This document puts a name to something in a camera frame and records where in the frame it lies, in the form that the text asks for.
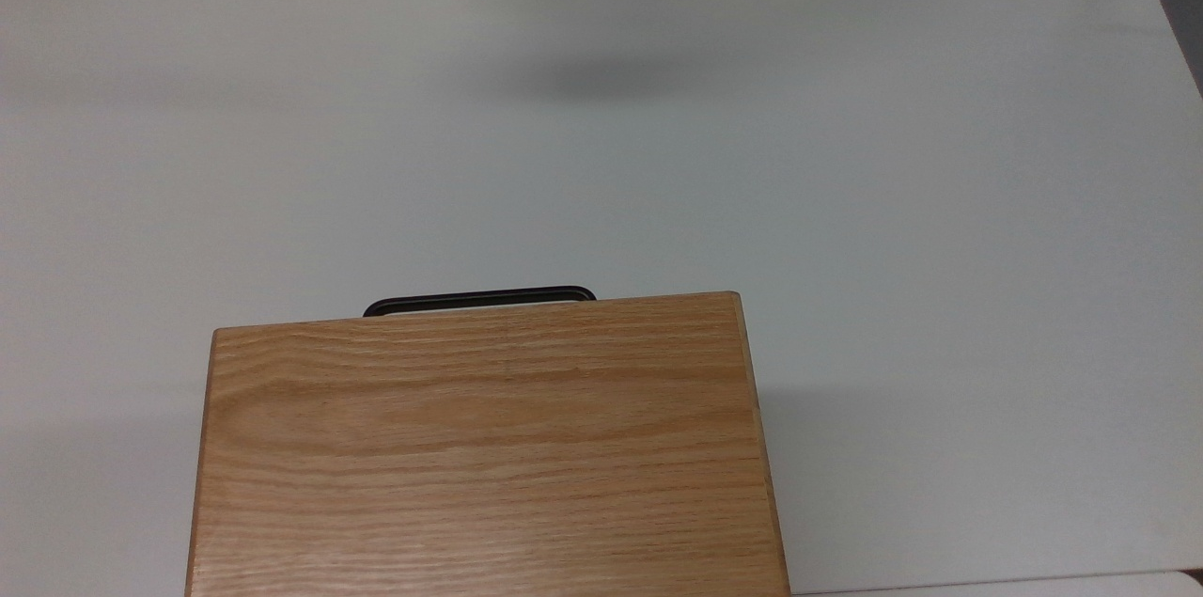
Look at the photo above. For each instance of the oak wooden drawer cabinet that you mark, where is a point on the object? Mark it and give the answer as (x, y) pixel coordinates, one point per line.
(489, 456)

